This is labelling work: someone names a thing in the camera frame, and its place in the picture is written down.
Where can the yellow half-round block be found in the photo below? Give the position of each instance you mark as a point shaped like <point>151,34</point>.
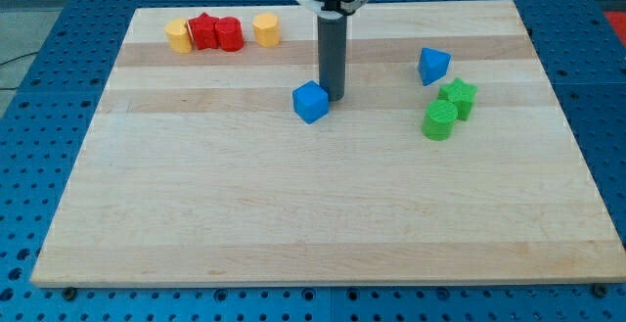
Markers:
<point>178,36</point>

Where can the light wooden board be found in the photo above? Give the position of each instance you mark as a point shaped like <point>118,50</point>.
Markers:
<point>196,172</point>

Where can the red star block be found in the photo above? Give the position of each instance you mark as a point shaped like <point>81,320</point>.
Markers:
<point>203,31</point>

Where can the blue cube block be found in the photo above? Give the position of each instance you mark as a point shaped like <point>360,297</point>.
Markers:
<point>310,101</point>

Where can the red cylinder block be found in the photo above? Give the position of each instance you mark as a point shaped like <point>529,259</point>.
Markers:
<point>229,34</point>

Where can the green star block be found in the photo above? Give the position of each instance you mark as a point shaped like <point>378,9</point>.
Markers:
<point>461,94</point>

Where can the yellow hexagon block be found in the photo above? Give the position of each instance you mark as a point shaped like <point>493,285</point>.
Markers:
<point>266,29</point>

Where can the blue triangle block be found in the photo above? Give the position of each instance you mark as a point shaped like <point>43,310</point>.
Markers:
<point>433,65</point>

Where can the green cylinder block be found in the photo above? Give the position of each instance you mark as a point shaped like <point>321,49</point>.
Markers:
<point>440,116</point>

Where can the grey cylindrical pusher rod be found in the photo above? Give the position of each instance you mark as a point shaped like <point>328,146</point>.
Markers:
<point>332,56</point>

